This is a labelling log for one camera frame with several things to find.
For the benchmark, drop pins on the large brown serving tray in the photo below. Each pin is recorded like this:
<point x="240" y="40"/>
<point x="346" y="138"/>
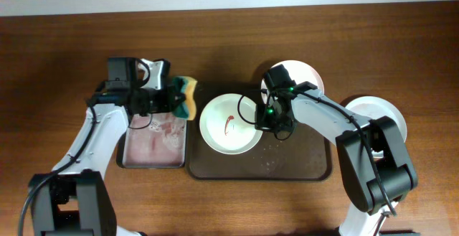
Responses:
<point x="305" y="156"/>

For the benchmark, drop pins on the small wet sponge tray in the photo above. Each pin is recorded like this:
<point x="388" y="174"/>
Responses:
<point x="154" y="141"/>

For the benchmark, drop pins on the cream plate with red stain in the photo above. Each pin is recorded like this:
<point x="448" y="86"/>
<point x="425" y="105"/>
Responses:
<point x="226" y="124"/>

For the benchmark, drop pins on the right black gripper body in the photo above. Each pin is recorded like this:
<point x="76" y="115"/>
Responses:
<point x="268" y="119"/>

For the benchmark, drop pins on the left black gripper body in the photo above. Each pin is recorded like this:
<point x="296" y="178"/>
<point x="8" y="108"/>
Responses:
<point x="155" y="101"/>

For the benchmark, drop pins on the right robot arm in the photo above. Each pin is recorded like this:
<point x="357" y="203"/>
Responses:
<point x="376" y="169"/>

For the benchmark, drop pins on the light blue plate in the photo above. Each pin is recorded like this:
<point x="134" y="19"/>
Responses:
<point x="375" y="108"/>

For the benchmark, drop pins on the green yellow sponge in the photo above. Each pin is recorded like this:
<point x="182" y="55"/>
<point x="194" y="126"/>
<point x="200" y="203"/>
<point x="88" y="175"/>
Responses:
<point x="185" y="105"/>

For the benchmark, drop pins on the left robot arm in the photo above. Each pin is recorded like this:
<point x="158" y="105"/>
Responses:
<point x="72" y="199"/>

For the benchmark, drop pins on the pink plate with red stain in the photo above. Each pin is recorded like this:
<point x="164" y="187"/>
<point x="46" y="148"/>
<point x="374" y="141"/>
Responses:
<point x="301" y="72"/>

